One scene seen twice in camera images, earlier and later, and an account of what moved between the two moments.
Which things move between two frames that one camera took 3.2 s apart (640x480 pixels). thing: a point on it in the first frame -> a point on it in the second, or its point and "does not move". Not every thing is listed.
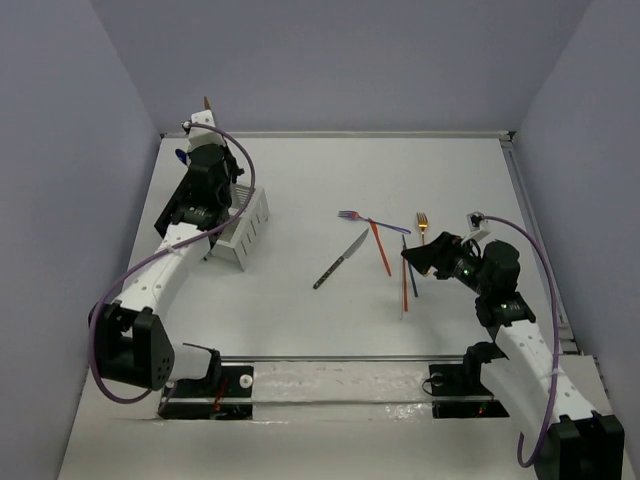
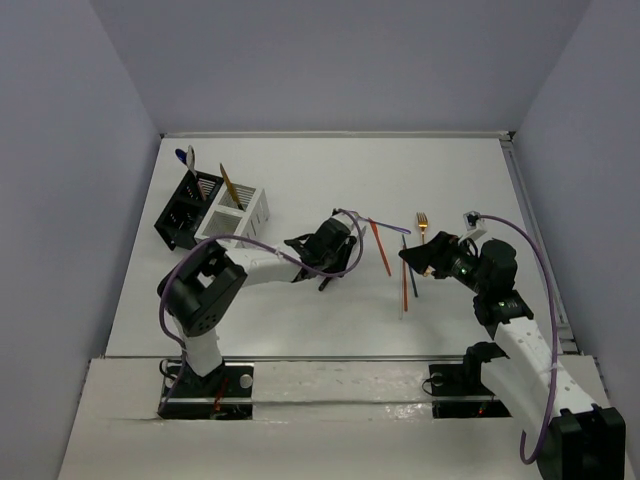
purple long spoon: x=181 y=155 does not move
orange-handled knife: x=377 y=236 does not move
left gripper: x=207 y=163 -> x=338 y=251
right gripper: x=438 y=254 does not move
